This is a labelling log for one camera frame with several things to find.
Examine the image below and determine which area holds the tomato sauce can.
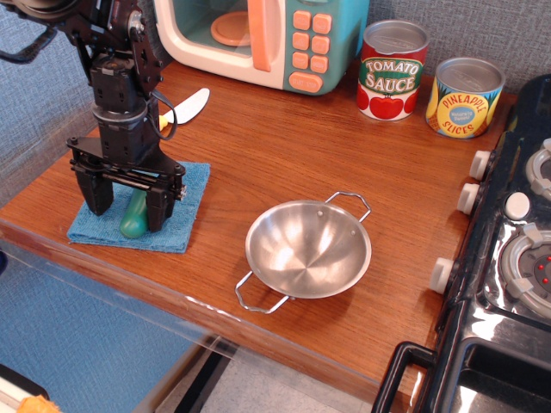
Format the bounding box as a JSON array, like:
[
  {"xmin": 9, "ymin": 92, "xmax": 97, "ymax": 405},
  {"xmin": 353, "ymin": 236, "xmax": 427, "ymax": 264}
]
[{"xmin": 356, "ymin": 20, "xmax": 429, "ymax": 121}]

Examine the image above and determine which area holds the orange object bottom left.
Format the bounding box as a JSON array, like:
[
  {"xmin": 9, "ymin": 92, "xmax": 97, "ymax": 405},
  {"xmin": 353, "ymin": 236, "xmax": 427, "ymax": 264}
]
[{"xmin": 16, "ymin": 395, "xmax": 61, "ymax": 413}]

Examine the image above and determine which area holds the white stove knob top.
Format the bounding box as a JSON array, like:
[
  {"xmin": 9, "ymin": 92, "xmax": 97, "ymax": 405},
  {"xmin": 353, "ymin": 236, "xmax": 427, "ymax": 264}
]
[{"xmin": 469, "ymin": 151, "xmax": 492, "ymax": 181}]

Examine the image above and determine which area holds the teal toy microwave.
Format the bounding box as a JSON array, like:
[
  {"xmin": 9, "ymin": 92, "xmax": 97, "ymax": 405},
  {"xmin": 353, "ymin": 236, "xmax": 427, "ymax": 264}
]
[{"xmin": 154, "ymin": 0, "xmax": 369, "ymax": 96}]

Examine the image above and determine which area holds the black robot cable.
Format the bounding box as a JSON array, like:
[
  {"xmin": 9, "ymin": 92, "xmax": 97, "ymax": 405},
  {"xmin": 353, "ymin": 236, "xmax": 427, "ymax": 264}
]
[{"xmin": 145, "ymin": 88, "xmax": 178, "ymax": 142}]

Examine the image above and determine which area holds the pineapple slices can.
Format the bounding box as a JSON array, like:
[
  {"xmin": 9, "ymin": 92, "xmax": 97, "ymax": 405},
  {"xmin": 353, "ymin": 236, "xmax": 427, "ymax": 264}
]
[{"xmin": 425, "ymin": 57, "xmax": 505, "ymax": 139}]

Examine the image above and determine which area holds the white stove knob bottom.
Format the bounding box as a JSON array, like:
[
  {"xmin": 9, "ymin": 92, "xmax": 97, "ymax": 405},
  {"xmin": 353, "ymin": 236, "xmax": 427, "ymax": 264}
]
[{"xmin": 429, "ymin": 257, "xmax": 455, "ymax": 295}]

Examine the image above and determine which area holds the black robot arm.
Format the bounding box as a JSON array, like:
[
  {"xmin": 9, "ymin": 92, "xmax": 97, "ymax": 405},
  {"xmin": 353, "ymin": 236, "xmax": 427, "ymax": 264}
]
[{"xmin": 1, "ymin": 1, "xmax": 185, "ymax": 232}]

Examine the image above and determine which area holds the blue folded cloth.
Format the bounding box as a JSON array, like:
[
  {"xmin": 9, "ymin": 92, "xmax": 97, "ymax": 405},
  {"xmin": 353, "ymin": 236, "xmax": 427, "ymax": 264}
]
[{"xmin": 67, "ymin": 162, "xmax": 210, "ymax": 253}]

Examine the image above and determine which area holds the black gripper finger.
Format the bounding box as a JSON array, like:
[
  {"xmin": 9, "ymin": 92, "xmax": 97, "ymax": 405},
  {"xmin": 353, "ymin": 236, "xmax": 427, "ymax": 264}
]
[
  {"xmin": 76, "ymin": 170, "xmax": 114, "ymax": 216},
  {"xmin": 145, "ymin": 187, "xmax": 176, "ymax": 232}
]

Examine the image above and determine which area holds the steel pot with handles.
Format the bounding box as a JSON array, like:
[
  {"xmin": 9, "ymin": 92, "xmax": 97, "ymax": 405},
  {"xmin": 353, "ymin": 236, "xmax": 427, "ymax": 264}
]
[{"xmin": 234, "ymin": 191, "xmax": 373, "ymax": 314}]

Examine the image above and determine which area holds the white stove knob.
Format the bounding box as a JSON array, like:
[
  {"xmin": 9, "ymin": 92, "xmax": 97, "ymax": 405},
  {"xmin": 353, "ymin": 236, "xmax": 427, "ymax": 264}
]
[
  {"xmin": 469, "ymin": 151, "xmax": 492, "ymax": 181},
  {"xmin": 429, "ymin": 257, "xmax": 455, "ymax": 295},
  {"xmin": 456, "ymin": 183, "xmax": 480, "ymax": 215}
]

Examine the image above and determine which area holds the black toy stove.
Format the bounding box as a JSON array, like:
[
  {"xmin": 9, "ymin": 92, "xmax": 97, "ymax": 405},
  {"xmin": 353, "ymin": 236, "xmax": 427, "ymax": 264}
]
[{"xmin": 373, "ymin": 75, "xmax": 550, "ymax": 412}]

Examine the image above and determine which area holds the white stove knob middle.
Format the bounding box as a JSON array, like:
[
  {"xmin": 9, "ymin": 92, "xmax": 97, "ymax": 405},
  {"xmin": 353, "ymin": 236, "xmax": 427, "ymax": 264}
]
[{"xmin": 456, "ymin": 183, "xmax": 480, "ymax": 215}]

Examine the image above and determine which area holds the yellow handled toy knife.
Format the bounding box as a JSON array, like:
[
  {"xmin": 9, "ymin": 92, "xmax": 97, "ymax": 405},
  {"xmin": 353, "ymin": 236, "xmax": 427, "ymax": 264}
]
[{"xmin": 159, "ymin": 88, "xmax": 210, "ymax": 130}]

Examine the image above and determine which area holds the green toy sausage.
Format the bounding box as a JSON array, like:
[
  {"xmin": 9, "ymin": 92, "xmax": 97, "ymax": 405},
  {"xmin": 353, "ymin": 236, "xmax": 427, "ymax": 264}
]
[{"xmin": 120, "ymin": 189, "xmax": 149, "ymax": 239}]

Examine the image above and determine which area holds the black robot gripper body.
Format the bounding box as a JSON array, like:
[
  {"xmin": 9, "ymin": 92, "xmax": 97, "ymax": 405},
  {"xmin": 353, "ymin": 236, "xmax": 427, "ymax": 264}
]
[{"xmin": 66, "ymin": 102, "xmax": 185, "ymax": 200}]

